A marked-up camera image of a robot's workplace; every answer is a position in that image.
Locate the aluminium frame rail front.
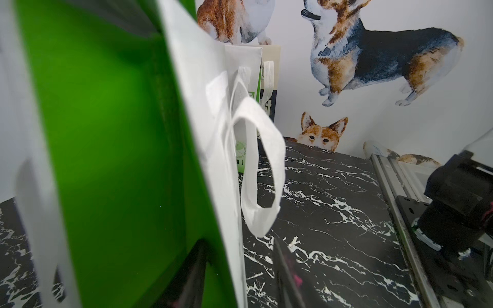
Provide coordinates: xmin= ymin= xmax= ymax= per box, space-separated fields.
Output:
xmin=371 ymin=155 xmax=441 ymax=308

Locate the blue white bag right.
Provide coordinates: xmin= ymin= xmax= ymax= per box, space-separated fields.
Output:
xmin=259 ymin=45 xmax=281 ymax=121

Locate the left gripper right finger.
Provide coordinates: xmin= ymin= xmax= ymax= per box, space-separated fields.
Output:
xmin=273 ymin=238 xmax=306 ymax=307

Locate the green white takeout bag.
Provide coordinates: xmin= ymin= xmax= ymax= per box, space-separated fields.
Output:
xmin=1 ymin=1 xmax=286 ymax=307

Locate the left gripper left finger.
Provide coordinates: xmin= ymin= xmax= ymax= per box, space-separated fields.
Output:
xmin=152 ymin=239 xmax=208 ymax=308

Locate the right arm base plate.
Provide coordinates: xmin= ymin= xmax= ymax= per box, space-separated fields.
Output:
xmin=396 ymin=196 xmax=492 ymax=307

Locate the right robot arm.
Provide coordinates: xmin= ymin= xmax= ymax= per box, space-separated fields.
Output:
xmin=412 ymin=145 xmax=492 ymax=255

